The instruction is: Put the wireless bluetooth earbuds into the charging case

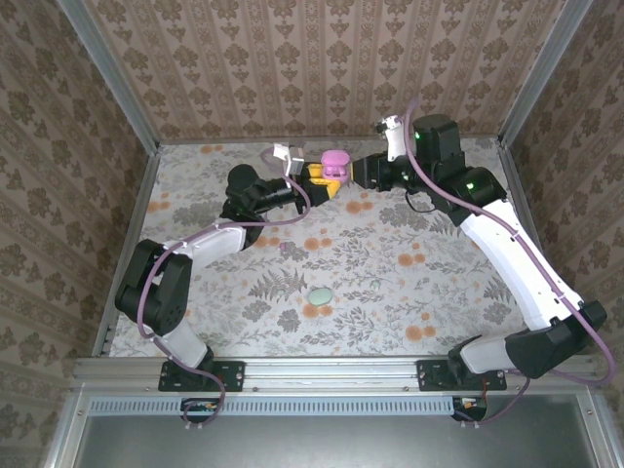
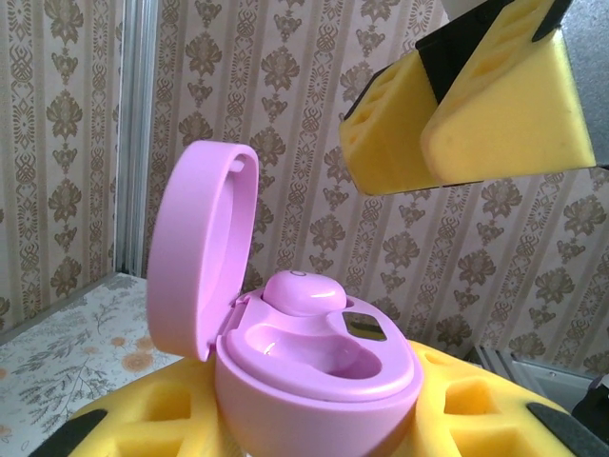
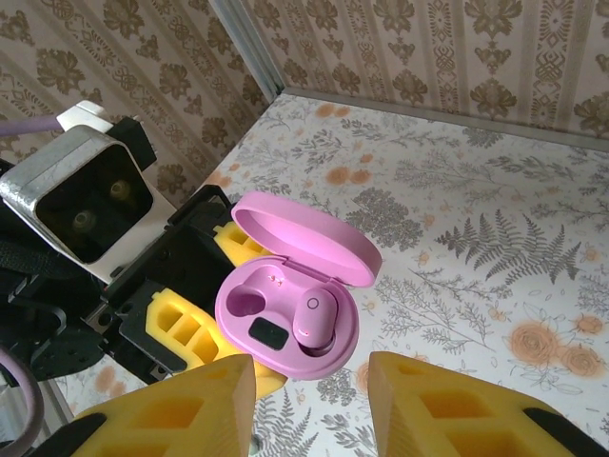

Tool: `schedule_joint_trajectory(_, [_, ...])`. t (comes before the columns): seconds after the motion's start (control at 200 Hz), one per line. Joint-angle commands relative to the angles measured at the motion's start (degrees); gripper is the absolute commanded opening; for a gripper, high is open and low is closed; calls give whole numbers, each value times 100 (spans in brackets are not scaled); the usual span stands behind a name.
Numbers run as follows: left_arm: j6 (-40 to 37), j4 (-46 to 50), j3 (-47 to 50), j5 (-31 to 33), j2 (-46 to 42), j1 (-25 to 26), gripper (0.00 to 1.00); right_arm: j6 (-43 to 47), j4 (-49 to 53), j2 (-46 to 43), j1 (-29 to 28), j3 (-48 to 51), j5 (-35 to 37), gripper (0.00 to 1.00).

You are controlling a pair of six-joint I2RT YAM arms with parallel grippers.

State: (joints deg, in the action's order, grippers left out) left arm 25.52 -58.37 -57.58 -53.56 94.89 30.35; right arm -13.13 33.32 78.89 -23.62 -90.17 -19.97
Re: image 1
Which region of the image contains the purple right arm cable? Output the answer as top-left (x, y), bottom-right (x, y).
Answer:
top-left (403, 97), bottom-right (616, 428)

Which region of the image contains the grey sheet metal tray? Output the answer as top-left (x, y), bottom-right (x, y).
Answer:
top-left (46, 389), bottom-right (624, 468)

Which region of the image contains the aluminium side rail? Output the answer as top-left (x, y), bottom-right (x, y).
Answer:
top-left (496, 138), bottom-right (579, 355)
top-left (91, 145), bottom-right (162, 360)

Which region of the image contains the long aluminium mounting rail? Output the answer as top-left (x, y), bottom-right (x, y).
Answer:
top-left (72, 354), bottom-right (600, 391)

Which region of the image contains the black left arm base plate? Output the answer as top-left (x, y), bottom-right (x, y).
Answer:
top-left (158, 359), bottom-right (246, 393)

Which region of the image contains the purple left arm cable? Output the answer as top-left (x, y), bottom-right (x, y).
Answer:
top-left (137, 147), bottom-right (313, 430)

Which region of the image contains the floral patterned table cover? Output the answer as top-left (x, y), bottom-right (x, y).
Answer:
top-left (109, 137), bottom-right (562, 358)

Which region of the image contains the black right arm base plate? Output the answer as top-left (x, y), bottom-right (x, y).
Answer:
top-left (416, 359), bottom-right (508, 393)

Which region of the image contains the pink earbud charging case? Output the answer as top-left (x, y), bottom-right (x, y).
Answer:
top-left (319, 149), bottom-right (353, 185)

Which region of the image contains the grey slotted cable duct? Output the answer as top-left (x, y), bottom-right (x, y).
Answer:
top-left (89, 395), bottom-right (459, 416)

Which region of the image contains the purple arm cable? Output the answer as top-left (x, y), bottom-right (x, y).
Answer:
top-left (403, 97), bottom-right (616, 428)
top-left (137, 147), bottom-right (313, 430)

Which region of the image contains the aluminium corner post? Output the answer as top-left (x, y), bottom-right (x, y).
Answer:
top-left (57, 0), bottom-right (163, 153)
top-left (497, 0), bottom-right (595, 147)

